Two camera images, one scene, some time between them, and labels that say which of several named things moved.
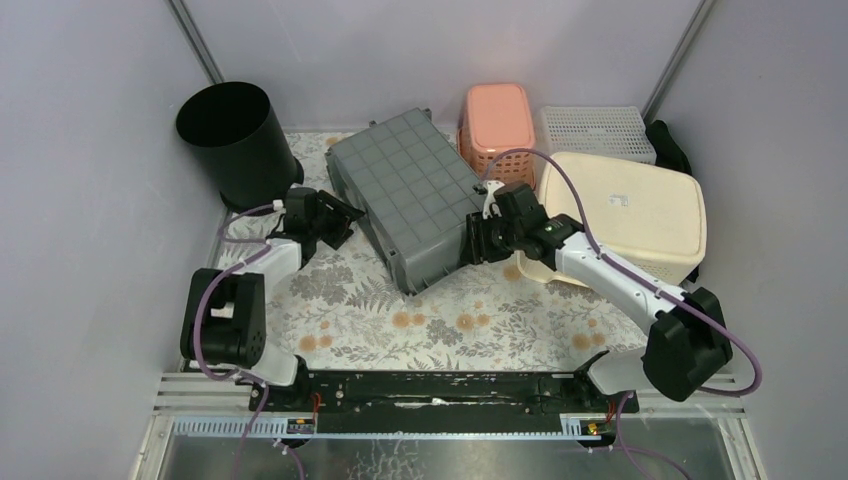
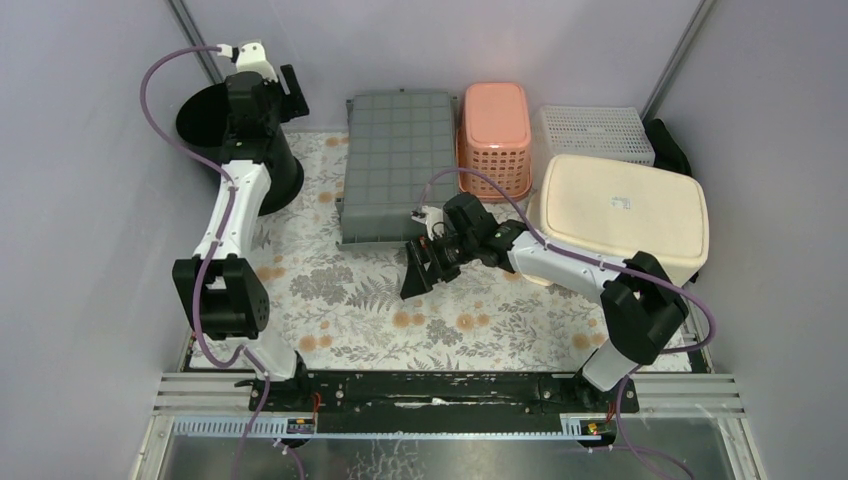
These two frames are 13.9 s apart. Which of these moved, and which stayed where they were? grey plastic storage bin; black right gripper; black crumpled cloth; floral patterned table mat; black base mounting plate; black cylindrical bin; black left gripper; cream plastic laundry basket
Moved: grey plastic storage bin; black right gripper; black left gripper
Stayed: black base mounting plate; cream plastic laundry basket; black crumpled cloth; black cylindrical bin; floral patterned table mat
